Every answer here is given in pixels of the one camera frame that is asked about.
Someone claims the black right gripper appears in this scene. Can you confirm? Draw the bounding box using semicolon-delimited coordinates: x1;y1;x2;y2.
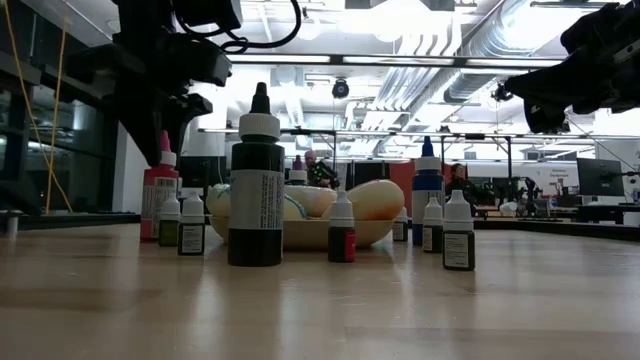
504;0;640;135

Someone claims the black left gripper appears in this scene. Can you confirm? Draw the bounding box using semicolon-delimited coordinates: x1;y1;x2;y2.
64;27;234;169

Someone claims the large red food coloring bottle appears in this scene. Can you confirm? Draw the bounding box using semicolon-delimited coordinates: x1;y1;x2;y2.
139;130;180;243

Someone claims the small green food coloring bottle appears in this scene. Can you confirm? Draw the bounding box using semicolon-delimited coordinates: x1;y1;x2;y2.
158;193;182;248

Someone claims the small black food coloring bottle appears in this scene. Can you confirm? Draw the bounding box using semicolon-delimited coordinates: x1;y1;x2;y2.
177;189;206;257

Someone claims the large black food coloring bottle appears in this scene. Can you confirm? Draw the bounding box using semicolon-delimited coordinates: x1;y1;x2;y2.
227;82;286;268

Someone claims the large purple food coloring bottle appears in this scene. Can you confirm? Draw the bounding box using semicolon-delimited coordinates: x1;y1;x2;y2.
288;154;309;187

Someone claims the large blue food coloring bottle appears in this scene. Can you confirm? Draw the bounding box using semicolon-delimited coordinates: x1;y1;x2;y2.
411;135;446;247

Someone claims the small white-capped coloring bottle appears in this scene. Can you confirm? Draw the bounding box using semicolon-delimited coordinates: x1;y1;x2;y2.
422;195;445;254
392;206;410;243
442;188;476;272

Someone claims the small red food coloring bottle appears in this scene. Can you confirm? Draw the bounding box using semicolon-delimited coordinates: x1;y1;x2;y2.
327;189;357;264

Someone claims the black computer monitor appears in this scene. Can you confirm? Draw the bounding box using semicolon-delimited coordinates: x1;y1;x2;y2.
178;155;229;190
576;157;626;198

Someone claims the green donut with black stripes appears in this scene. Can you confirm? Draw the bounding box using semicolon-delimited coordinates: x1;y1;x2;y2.
206;182;232;218

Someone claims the white sign board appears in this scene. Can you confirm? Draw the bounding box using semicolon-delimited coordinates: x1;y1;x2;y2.
547;165;577;197

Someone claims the person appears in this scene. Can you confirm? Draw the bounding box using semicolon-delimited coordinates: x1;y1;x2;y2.
446;163;481;214
303;149;341;190

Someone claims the black overhead light bar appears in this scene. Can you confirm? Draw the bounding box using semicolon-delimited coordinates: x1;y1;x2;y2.
227;52;564;70

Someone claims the blue frosted donut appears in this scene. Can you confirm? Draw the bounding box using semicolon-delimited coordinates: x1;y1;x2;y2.
282;193;309;221

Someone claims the orange partition panel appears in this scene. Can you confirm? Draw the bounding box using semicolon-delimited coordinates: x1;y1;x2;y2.
389;160;419;201

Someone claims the white donut with blue patches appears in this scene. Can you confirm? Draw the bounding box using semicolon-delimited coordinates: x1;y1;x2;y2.
283;184;339;219

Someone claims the white globe ceiling lamp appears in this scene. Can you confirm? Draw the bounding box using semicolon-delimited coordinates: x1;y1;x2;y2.
294;17;321;42

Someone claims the plate of colourful donuts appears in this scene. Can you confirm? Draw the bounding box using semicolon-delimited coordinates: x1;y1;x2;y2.
207;213;397;251

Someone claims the silver ventilation duct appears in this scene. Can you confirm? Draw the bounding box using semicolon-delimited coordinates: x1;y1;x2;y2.
442;0;556;104

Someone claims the black background rig frame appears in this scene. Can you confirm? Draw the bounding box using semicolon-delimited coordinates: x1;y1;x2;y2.
199;127;516;191

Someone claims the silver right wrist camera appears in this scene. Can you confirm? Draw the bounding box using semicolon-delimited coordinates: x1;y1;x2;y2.
613;42;640;65

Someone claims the yellow hanging cable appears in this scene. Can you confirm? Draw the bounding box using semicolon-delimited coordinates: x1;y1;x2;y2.
45;18;68;212

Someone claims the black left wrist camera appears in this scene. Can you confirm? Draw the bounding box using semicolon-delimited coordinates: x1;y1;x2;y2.
172;0;245;32

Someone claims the yellow extension cable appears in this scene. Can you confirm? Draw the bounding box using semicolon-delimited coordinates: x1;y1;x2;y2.
2;0;74;214

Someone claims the white cylinder post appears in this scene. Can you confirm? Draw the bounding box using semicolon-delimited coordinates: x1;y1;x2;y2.
4;209;20;239

